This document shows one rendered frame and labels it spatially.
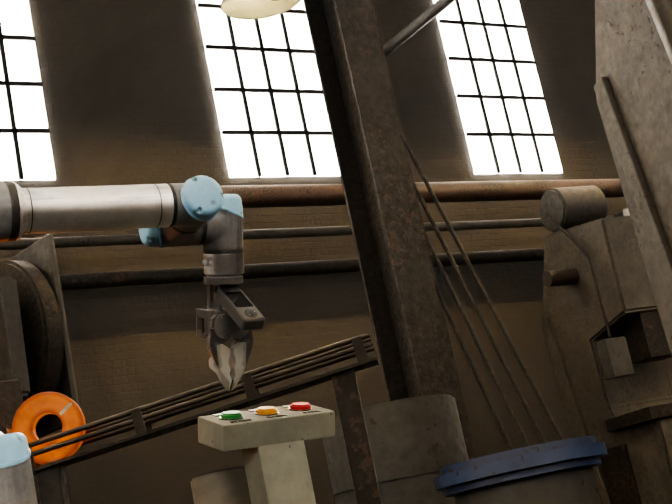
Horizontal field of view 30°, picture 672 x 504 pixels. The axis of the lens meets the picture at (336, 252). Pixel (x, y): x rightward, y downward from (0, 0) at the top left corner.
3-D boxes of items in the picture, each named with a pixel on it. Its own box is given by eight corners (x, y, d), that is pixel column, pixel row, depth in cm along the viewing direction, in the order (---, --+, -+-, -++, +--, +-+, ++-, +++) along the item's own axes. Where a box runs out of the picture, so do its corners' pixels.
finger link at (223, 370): (218, 387, 238) (217, 338, 238) (232, 391, 233) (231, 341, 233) (203, 388, 237) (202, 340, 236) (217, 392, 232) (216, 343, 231)
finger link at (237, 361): (232, 385, 240) (231, 337, 240) (247, 389, 235) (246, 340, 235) (218, 387, 238) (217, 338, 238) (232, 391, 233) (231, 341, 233)
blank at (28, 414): (49, 480, 270) (45, 479, 267) (0, 430, 273) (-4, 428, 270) (101, 427, 273) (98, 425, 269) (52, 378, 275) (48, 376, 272)
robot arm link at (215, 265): (251, 253, 233) (211, 255, 229) (251, 277, 233) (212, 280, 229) (232, 251, 239) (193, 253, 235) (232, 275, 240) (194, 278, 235)
